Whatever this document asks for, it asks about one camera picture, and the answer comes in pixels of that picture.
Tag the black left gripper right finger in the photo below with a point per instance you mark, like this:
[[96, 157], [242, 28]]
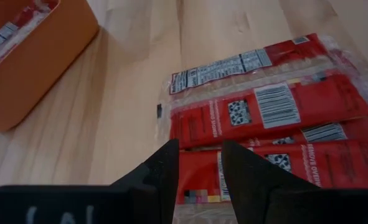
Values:
[[249, 186]]

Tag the orange plastic basket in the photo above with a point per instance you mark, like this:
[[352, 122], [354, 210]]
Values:
[[40, 71]]

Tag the red popcorn bag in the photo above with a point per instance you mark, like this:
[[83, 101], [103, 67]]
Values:
[[199, 174], [3, 34], [364, 127], [311, 102]]

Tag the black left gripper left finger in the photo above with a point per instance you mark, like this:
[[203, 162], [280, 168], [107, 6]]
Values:
[[158, 186]]

